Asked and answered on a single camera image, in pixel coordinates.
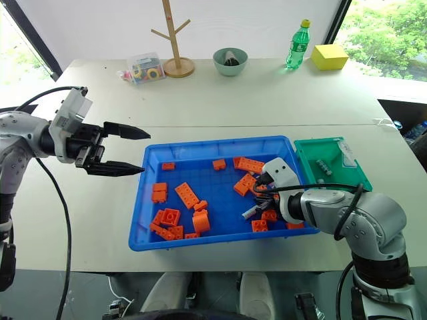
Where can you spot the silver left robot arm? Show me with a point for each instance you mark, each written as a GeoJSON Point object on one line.
{"type": "Point", "coordinates": [20, 133]}

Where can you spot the yellow box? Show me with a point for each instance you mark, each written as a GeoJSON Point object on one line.
{"type": "Point", "coordinates": [330, 56]}

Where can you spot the white rounded robot leg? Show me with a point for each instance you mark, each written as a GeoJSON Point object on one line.
{"type": "Point", "coordinates": [257, 296]}
{"type": "Point", "coordinates": [166, 293]}

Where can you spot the large orange toy brick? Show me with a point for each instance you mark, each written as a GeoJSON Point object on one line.
{"type": "Point", "coordinates": [248, 164]}

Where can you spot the square orange toy brick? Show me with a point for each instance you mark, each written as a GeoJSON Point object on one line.
{"type": "Point", "coordinates": [170, 217]}

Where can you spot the green plastic soda bottle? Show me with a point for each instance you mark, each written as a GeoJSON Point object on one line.
{"type": "Point", "coordinates": [297, 46]}

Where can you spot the green plastic bin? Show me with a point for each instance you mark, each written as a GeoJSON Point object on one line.
{"type": "Point", "coordinates": [330, 166]}

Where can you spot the clear box of colourful rings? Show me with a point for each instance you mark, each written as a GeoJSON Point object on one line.
{"type": "Point", "coordinates": [146, 68]}

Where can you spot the small orange toy brick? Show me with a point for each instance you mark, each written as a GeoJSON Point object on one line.
{"type": "Point", "coordinates": [201, 205]}
{"type": "Point", "coordinates": [159, 187]}
{"type": "Point", "coordinates": [191, 235]}
{"type": "Point", "coordinates": [219, 165]}
{"type": "Point", "coordinates": [159, 196]}
{"type": "Point", "coordinates": [168, 166]}

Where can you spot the black window frame post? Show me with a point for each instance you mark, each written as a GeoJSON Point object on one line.
{"type": "Point", "coordinates": [33, 36]}
{"type": "Point", "coordinates": [340, 20]}

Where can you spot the pale green bowl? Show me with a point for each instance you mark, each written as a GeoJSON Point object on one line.
{"type": "Point", "coordinates": [230, 68]}

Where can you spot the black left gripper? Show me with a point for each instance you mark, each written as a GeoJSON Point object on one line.
{"type": "Point", "coordinates": [83, 140]}

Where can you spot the long orange toy brick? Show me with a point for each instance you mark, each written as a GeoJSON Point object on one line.
{"type": "Point", "coordinates": [187, 196]}
{"type": "Point", "coordinates": [161, 232]}

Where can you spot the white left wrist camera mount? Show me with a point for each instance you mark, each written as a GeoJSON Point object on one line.
{"type": "Point", "coordinates": [68, 111]}

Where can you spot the wooden mug tree stand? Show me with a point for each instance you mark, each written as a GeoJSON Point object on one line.
{"type": "Point", "coordinates": [175, 40]}

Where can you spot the blue plastic bin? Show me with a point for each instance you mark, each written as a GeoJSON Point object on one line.
{"type": "Point", "coordinates": [213, 200]}

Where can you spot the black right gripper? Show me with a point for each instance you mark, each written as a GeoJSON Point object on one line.
{"type": "Point", "coordinates": [272, 201]}

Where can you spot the white label on green bin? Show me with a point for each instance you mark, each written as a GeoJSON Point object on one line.
{"type": "Point", "coordinates": [346, 153]}

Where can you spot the small pink toy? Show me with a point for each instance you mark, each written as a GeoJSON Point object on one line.
{"type": "Point", "coordinates": [122, 75]}

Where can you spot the arched orange toy brick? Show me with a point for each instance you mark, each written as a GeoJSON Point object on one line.
{"type": "Point", "coordinates": [201, 222]}

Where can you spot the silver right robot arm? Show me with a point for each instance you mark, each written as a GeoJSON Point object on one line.
{"type": "Point", "coordinates": [367, 216]}

